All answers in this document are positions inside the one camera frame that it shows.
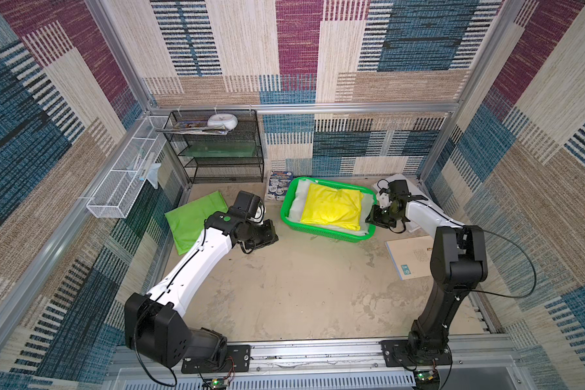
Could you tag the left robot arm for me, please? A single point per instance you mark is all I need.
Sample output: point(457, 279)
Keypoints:
point(154, 324)

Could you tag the magazine on rack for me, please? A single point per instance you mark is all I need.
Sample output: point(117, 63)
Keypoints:
point(190, 127)

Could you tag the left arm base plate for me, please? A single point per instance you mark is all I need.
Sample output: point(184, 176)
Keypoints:
point(231, 358)

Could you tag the green plastic basket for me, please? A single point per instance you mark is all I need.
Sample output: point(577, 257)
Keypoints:
point(294, 202)

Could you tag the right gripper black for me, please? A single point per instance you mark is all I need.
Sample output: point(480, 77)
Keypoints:
point(383, 214)

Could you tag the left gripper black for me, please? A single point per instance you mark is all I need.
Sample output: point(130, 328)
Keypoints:
point(269, 236)

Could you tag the lime green raincoat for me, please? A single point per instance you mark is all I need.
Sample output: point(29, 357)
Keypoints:
point(187, 222)

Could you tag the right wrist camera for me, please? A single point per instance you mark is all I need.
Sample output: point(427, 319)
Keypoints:
point(383, 198)

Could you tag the small yellow raincoat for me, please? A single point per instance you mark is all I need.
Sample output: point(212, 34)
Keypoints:
point(329, 206)

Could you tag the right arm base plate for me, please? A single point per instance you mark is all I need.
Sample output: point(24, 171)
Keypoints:
point(398, 353)

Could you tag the white book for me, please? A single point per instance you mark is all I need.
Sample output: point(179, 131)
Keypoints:
point(413, 188)

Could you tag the tan notebook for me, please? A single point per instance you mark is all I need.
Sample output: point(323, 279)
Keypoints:
point(411, 257)

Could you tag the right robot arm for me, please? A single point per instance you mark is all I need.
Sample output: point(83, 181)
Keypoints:
point(458, 264)

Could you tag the white translucent raincoat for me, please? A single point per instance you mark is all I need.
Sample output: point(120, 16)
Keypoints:
point(329, 209)

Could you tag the white bowl on rack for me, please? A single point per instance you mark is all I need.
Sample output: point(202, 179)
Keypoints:
point(223, 121)

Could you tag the black wire shelf rack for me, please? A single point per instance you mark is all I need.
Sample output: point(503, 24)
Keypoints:
point(233, 158)

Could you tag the blue treehouse book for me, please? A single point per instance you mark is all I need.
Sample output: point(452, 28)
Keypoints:
point(277, 185)

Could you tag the white wire wall basket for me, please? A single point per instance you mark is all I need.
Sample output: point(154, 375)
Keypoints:
point(115, 196)

